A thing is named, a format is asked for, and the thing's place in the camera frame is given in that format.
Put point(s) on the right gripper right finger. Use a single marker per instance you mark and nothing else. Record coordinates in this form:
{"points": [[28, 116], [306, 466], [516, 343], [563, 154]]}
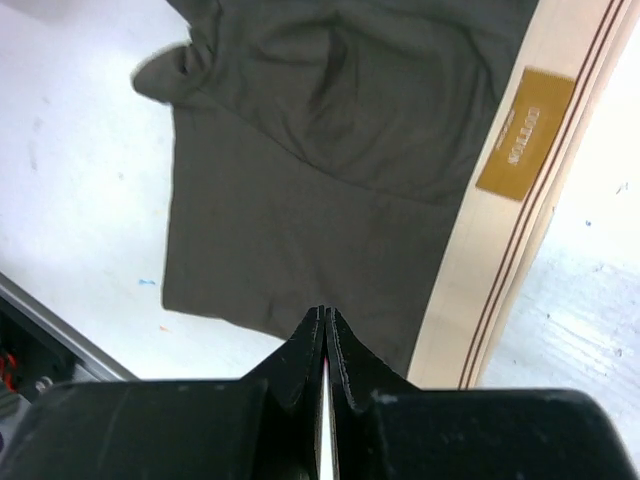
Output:
{"points": [[384, 427]]}

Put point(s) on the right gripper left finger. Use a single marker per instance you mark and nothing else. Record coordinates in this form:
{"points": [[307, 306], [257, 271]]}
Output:
{"points": [[261, 426]]}

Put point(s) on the olive underwear beige waistband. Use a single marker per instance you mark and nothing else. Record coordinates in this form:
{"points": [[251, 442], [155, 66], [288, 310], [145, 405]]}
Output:
{"points": [[393, 159]]}

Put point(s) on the aluminium mounting rail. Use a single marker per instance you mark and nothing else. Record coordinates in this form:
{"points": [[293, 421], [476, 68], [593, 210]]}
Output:
{"points": [[42, 323]]}

